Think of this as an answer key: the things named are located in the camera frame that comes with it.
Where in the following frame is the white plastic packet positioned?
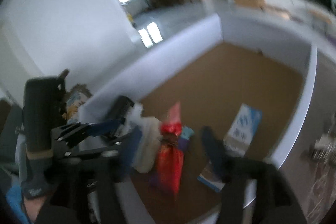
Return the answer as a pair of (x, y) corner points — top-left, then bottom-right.
(124, 103), (162, 173)

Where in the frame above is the blue white paper box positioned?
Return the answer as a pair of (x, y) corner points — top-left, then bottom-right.
(198, 103), (263, 193)

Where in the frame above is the left hand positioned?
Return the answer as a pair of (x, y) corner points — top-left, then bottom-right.
(23, 196), (48, 223)

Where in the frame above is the white storage box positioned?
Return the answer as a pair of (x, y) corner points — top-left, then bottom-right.
(80, 14), (317, 223)

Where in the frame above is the white tv cabinet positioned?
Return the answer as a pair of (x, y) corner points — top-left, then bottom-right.
(264, 0), (335, 34)

